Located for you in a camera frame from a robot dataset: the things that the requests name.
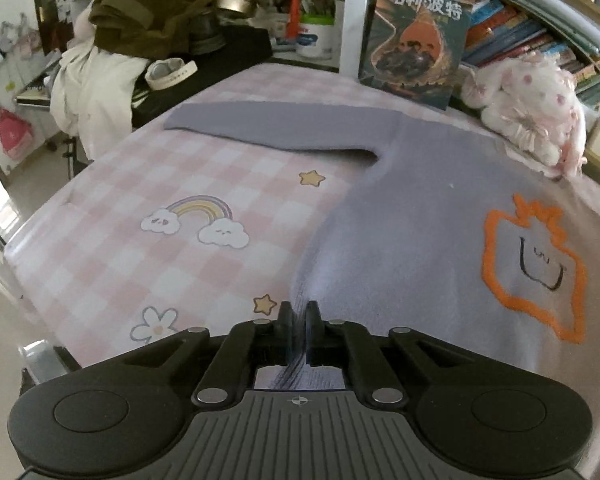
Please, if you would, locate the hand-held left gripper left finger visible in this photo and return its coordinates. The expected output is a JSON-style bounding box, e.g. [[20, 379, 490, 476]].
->
[[82, 301, 297, 407]]

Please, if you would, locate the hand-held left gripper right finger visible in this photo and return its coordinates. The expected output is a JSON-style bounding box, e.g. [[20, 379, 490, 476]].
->
[[305, 301, 517, 407]]

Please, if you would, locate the sweater with orange embroidery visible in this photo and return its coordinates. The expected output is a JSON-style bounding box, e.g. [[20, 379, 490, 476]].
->
[[162, 101, 600, 443]]

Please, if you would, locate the pink checked bed sheet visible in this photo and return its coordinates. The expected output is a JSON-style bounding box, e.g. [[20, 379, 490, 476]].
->
[[2, 62, 600, 368]]

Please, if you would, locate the white smartwatch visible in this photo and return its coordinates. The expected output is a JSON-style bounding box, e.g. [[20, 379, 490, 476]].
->
[[145, 59, 199, 91]]

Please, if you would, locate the black cloth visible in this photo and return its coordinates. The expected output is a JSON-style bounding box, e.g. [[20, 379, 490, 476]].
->
[[130, 25, 274, 129]]

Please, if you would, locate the large dark picture book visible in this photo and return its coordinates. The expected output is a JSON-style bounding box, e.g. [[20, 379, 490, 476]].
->
[[357, 0, 478, 111]]

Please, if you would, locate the white pen tub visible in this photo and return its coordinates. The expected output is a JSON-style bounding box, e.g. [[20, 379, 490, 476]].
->
[[295, 14, 337, 59]]

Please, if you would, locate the white garment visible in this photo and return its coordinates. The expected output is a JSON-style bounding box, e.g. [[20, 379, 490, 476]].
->
[[49, 40, 148, 161]]

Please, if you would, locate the orange cone bottle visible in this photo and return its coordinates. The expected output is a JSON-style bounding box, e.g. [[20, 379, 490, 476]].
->
[[285, 0, 302, 41]]

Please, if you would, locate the pink spotted white plush toy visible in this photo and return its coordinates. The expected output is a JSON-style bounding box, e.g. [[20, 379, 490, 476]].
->
[[460, 52, 588, 178]]

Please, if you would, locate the round metal tin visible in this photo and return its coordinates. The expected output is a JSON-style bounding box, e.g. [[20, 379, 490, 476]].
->
[[215, 0, 257, 17]]

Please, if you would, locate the pink hanging bag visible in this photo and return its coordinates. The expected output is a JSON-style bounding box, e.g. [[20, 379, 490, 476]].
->
[[0, 106, 34, 162]]

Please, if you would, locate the olive green jacket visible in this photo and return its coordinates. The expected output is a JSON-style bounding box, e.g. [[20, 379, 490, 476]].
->
[[87, 0, 226, 58]]

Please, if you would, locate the row of shelved books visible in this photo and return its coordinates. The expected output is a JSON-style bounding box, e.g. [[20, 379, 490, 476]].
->
[[460, 0, 600, 131]]

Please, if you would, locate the silver metal bar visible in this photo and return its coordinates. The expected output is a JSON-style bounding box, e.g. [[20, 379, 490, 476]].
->
[[469, 0, 600, 53]]

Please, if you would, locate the white shelf post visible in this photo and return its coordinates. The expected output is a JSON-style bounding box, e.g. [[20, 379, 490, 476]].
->
[[339, 0, 382, 79]]

